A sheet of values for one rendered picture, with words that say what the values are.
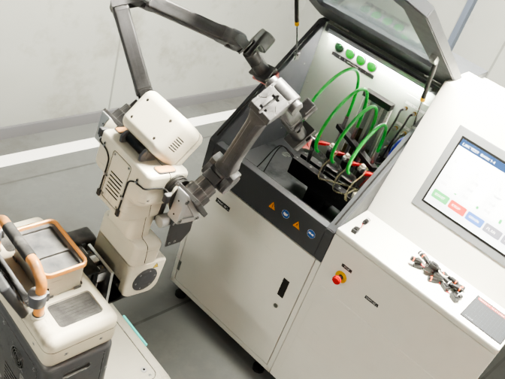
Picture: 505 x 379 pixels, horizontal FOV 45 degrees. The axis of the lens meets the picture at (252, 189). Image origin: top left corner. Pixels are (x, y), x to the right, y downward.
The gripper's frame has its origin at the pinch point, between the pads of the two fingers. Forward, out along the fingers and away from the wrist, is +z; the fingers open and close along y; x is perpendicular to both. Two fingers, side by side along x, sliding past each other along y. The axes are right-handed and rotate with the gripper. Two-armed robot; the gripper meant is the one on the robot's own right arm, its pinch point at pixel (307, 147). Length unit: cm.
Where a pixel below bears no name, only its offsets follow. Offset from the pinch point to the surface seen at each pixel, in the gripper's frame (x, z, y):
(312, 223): -11.6, 25.1, -16.7
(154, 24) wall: 208, 68, -7
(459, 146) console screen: -30, 21, 42
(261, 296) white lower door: -3, 58, -54
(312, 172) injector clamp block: 11.7, 32.4, -2.1
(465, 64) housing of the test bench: 8, 41, 78
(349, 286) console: -35, 39, -22
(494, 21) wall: 84, 145, 158
